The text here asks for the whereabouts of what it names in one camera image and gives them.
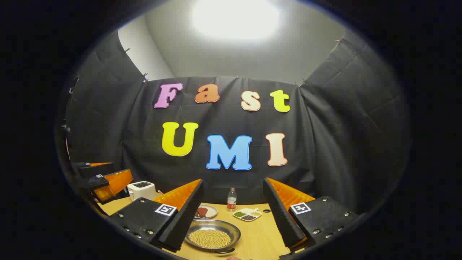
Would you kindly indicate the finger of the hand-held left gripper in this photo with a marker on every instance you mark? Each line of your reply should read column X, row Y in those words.
column 108, row 184
column 92, row 169

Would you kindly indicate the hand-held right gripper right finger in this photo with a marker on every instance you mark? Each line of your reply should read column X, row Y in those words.
column 279, row 213

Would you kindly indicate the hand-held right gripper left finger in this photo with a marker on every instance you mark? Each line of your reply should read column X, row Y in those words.
column 187, row 216

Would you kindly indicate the brown meat patty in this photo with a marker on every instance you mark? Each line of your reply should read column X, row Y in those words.
column 202, row 211

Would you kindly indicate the white round plate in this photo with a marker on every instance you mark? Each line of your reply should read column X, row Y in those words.
column 211, row 211

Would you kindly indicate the pile of soybeans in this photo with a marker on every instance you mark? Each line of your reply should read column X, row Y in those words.
column 210, row 238

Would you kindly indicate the white divided dish of beans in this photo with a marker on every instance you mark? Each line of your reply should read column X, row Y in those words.
column 247, row 215

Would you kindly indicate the white toaster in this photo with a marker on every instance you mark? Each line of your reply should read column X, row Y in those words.
column 141, row 190

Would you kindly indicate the clear bottle with red label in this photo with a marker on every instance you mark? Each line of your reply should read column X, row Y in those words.
column 231, row 202

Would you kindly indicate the black backdrop cloth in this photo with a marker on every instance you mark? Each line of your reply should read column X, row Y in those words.
column 223, row 115

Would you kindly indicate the ceiling light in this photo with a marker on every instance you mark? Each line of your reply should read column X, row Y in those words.
column 234, row 18

